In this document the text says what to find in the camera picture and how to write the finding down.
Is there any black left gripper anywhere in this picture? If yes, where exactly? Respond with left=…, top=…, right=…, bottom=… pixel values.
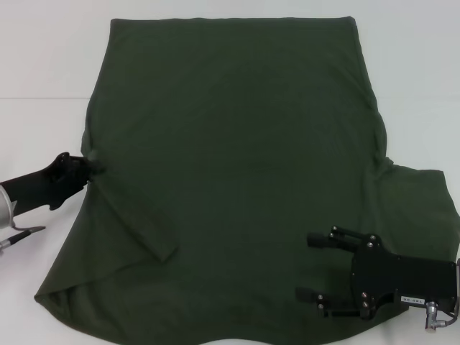
left=2, top=152, right=106, bottom=217

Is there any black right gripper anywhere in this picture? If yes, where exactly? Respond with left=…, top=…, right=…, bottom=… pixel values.
left=295, top=224, right=458, bottom=320

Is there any dark green shirt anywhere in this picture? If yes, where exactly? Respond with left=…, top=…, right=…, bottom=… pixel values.
left=33, top=16, right=460, bottom=337

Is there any right arm thin grey cable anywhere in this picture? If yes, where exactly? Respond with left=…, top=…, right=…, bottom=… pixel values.
left=444, top=257, right=460, bottom=325

